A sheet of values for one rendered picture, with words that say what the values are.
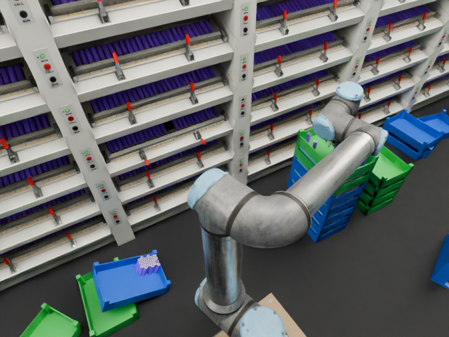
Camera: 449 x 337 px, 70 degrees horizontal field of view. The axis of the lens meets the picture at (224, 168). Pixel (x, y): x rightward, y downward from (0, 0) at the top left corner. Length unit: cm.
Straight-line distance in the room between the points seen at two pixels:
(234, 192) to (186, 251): 108
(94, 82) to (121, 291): 92
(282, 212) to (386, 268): 123
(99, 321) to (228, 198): 113
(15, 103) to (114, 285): 88
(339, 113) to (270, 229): 59
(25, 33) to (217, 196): 72
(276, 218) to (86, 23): 82
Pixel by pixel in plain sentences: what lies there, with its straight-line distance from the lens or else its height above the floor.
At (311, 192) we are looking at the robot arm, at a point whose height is 93.
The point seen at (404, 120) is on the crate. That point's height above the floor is 8.
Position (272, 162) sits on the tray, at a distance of 195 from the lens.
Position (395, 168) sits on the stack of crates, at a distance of 196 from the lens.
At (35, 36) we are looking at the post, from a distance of 112.
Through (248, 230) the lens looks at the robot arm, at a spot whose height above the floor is 95.
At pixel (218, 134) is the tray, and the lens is 154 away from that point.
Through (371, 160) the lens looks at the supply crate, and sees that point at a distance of 151.
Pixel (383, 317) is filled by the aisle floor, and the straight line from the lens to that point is 174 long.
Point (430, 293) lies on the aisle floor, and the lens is 189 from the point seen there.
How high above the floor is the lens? 152
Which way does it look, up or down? 47 degrees down
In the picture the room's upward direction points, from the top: 1 degrees counter-clockwise
